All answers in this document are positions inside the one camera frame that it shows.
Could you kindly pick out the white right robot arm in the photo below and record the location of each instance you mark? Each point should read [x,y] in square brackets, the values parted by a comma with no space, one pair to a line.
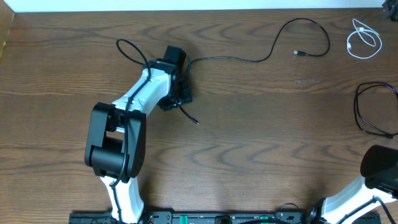
[377,183]

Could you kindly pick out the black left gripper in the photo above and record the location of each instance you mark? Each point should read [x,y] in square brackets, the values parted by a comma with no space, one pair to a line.
[182,97]

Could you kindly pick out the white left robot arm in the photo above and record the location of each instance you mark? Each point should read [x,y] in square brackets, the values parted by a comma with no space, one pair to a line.
[116,142]

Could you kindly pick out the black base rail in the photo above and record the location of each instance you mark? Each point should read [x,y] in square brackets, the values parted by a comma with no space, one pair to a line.
[166,217]

